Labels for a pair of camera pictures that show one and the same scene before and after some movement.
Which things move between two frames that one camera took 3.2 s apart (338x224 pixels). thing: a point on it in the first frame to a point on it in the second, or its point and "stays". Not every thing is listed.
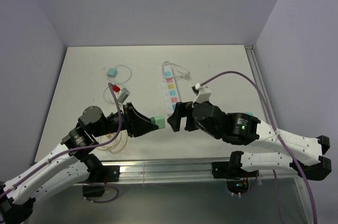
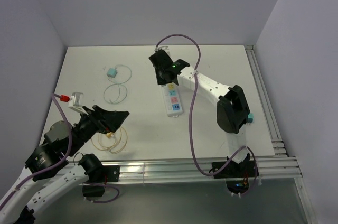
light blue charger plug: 112,72 stays
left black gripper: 135,122 to 106,121
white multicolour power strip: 170,91 stays
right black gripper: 182,109 to 160,81
